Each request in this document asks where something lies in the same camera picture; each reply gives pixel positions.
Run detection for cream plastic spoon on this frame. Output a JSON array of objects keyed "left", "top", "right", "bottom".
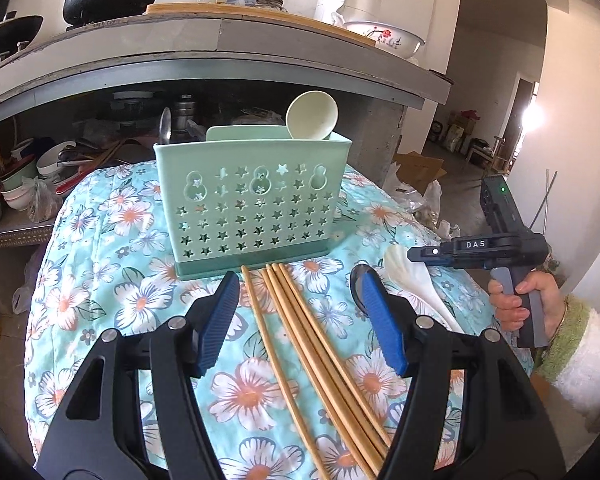
[{"left": 285, "top": 91, "right": 338, "bottom": 141}]

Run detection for cardboard box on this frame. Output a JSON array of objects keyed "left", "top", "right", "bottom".
[{"left": 392, "top": 152, "right": 447, "bottom": 196}]

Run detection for wooden chair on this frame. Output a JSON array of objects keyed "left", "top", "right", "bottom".
[{"left": 467, "top": 136, "right": 512, "bottom": 171}]

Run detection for wooden cutting board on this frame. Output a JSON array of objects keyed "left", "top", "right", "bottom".
[{"left": 145, "top": 2, "right": 376, "bottom": 43}]

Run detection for black wok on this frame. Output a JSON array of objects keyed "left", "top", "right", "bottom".
[{"left": 0, "top": 14, "right": 45, "bottom": 63}]

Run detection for floral quilted blanket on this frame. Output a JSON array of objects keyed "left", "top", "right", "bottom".
[{"left": 24, "top": 160, "right": 531, "bottom": 480}]

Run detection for green plastic utensil holder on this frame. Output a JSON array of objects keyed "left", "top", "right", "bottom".
[{"left": 153, "top": 125, "right": 352, "bottom": 280}]

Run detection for metal spoon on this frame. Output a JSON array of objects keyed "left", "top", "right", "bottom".
[
  {"left": 349, "top": 264, "right": 378, "bottom": 317},
  {"left": 159, "top": 107, "right": 175, "bottom": 145}
]

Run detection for metal shelf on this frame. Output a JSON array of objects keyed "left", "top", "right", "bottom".
[{"left": 0, "top": 207, "right": 58, "bottom": 249}]

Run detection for stacked steel containers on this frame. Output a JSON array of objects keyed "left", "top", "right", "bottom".
[{"left": 172, "top": 94, "right": 203, "bottom": 136}]

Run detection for floral enamel basin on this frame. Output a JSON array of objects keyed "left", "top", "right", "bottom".
[{"left": 342, "top": 21, "right": 426, "bottom": 60}]

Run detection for pile of bowls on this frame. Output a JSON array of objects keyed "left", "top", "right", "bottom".
[{"left": 0, "top": 139, "right": 73, "bottom": 212}]

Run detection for person's right forearm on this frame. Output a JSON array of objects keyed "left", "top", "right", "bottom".
[{"left": 530, "top": 294, "right": 600, "bottom": 426}]

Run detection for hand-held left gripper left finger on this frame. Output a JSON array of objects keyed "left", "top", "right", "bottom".
[{"left": 35, "top": 270, "right": 241, "bottom": 480}]

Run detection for wooden chopstick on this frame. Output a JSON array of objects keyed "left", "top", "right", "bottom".
[
  {"left": 240, "top": 265, "right": 331, "bottom": 480},
  {"left": 268, "top": 265, "right": 383, "bottom": 467},
  {"left": 281, "top": 262, "right": 395, "bottom": 445},
  {"left": 275, "top": 263, "right": 390, "bottom": 455},
  {"left": 261, "top": 267, "right": 376, "bottom": 478}
]

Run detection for thin metal rods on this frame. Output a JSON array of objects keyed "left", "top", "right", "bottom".
[{"left": 532, "top": 170, "right": 559, "bottom": 233}]

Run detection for white plastic spoon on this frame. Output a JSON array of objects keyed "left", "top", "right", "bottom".
[{"left": 384, "top": 245, "right": 462, "bottom": 334}]

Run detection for grey concrete counter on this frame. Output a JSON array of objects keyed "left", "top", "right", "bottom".
[{"left": 0, "top": 12, "right": 453, "bottom": 196}]

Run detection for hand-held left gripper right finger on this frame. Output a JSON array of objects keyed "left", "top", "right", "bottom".
[{"left": 362, "top": 269, "right": 566, "bottom": 480}]

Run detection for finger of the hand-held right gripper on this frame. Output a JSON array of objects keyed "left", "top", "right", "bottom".
[{"left": 406, "top": 244, "right": 458, "bottom": 267}]

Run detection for person's right hand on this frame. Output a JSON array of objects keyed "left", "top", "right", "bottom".
[{"left": 487, "top": 270, "right": 567, "bottom": 336}]

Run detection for pile of plastic bags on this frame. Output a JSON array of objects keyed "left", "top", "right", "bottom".
[{"left": 385, "top": 160, "right": 461, "bottom": 241}]

